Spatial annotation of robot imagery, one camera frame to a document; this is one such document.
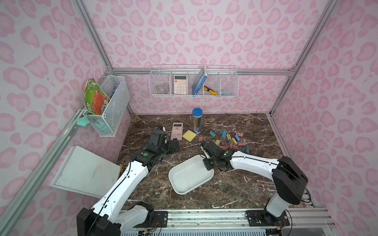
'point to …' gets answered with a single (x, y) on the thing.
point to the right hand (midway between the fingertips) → (205, 161)
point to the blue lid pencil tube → (197, 113)
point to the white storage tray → (189, 174)
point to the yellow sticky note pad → (189, 135)
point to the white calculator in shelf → (180, 84)
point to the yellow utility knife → (209, 90)
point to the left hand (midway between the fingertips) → (170, 141)
